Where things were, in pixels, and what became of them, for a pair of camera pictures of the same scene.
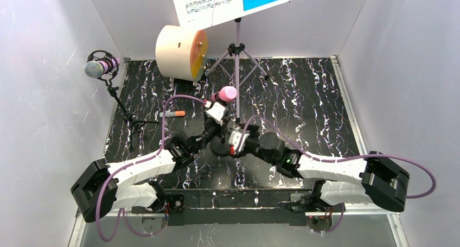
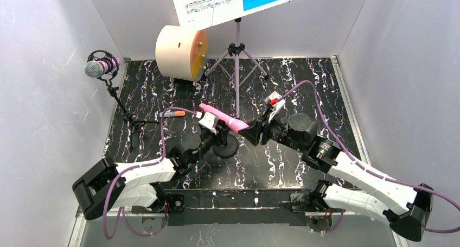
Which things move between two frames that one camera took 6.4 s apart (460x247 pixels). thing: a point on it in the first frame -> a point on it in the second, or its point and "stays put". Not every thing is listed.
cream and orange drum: [181, 53] stays put
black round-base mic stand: [220, 145] stays put
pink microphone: [227, 94] -> [234, 124]
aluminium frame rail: [233, 207] stays put
